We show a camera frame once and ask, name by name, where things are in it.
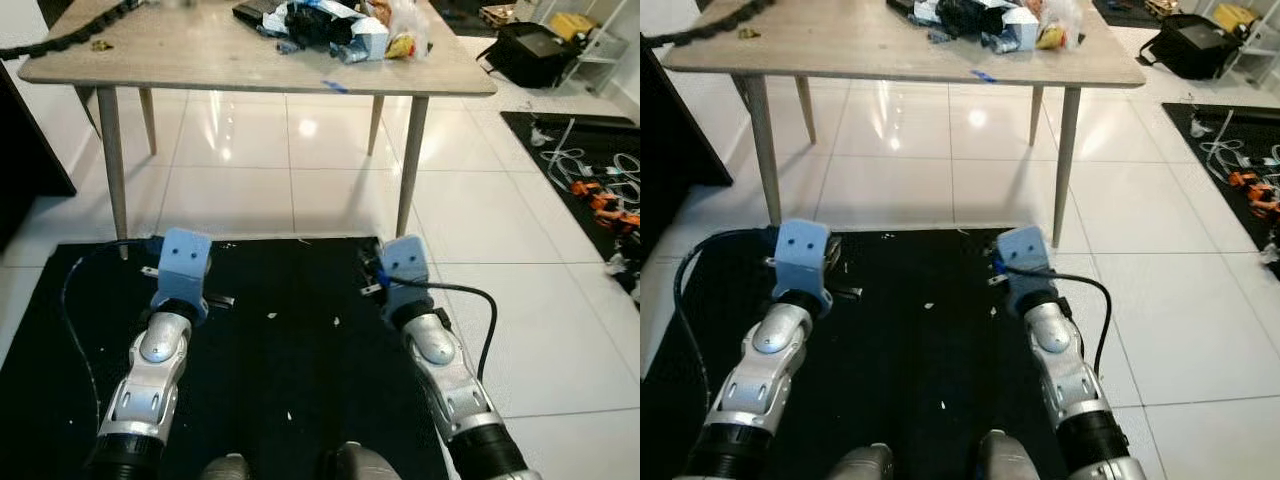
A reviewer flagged large black floor mat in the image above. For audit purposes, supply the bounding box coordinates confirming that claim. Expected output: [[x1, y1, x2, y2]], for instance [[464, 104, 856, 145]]
[[0, 236, 451, 480], [640, 228, 1076, 480]]

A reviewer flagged grey left robot knee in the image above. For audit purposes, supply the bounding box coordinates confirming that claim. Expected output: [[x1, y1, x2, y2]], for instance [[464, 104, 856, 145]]
[[828, 444, 896, 480], [198, 453, 251, 480]]

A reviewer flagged grey robot knee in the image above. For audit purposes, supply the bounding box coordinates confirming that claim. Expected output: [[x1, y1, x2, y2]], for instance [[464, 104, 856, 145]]
[[828, 444, 896, 480], [322, 442, 401, 480], [198, 453, 251, 480], [975, 430, 1051, 480]]

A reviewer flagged grey right robot knee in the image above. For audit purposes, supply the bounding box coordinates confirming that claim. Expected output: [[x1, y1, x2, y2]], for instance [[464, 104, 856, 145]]
[[975, 430, 1051, 480], [322, 442, 401, 480]]

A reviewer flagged black mat with tools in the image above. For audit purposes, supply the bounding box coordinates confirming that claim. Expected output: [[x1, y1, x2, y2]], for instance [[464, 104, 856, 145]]
[[500, 110, 641, 296], [1162, 102, 1280, 281]]

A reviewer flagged grey wooden table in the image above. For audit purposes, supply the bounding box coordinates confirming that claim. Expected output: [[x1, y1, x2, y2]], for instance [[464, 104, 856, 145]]
[[662, 0, 1147, 249], [18, 0, 498, 263]]

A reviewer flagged orange black tool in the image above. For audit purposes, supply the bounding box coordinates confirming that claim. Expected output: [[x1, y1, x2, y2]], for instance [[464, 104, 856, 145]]
[[1228, 170, 1280, 221], [572, 180, 641, 236]]

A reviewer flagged black crumpled plastic bag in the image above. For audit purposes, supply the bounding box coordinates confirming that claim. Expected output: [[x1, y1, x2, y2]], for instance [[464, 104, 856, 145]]
[[935, 0, 1006, 39], [283, 5, 353, 49]]

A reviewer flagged black fabric bag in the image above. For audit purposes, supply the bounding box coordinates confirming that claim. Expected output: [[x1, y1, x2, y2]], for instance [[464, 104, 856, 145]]
[[478, 22, 583, 89], [1138, 14, 1241, 81]]

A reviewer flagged yellow box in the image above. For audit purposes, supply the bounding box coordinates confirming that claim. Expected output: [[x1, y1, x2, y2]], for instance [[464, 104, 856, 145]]
[[1212, 3, 1259, 31], [548, 10, 599, 41]]

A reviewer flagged pale left wrist camera mount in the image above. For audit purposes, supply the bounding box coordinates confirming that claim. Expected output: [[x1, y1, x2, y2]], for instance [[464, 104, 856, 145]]
[[774, 218, 836, 313], [150, 228, 213, 323]]

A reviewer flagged pale wrist camera mount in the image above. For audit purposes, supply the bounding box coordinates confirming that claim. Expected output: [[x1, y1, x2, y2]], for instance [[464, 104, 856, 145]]
[[774, 218, 836, 313], [380, 236, 433, 319], [995, 226, 1051, 313], [150, 228, 213, 323]]

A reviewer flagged pale right wrist camera mount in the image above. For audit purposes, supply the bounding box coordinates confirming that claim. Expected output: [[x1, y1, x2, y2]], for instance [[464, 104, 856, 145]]
[[995, 226, 1051, 313], [380, 236, 433, 319]]

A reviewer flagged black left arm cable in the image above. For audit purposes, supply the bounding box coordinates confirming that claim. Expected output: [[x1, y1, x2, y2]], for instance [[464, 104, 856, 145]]
[[675, 228, 781, 401], [60, 238, 161, 431]]

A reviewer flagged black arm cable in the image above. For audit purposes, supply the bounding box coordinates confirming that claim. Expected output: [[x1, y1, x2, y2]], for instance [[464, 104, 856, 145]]
[[385, 275, 499, 383], [1000, 262, 1113, 379], [675, 228, 781, 401], [60, 238, 161, 431]]

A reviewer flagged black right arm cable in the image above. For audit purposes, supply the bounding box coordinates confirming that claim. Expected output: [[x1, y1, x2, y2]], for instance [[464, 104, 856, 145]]
[[385, 275, 499, 383], [1000, 262, 1113, 379]]

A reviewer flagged white tangled cable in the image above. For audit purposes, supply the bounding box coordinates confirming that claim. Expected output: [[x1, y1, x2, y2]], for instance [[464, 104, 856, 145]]
[[535, 118, 641, 201], [1200, 110, 1280, 181]]

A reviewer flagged black cable chain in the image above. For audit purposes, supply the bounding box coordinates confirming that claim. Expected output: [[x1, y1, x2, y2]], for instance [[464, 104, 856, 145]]
[[0, 0, 141, 61], [640, 0, 776, 49]]

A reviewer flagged white wire rack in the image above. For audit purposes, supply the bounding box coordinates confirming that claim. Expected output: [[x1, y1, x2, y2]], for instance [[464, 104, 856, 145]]
[[1215, 0, 1280, 86], [560, 0, 641, 96]]

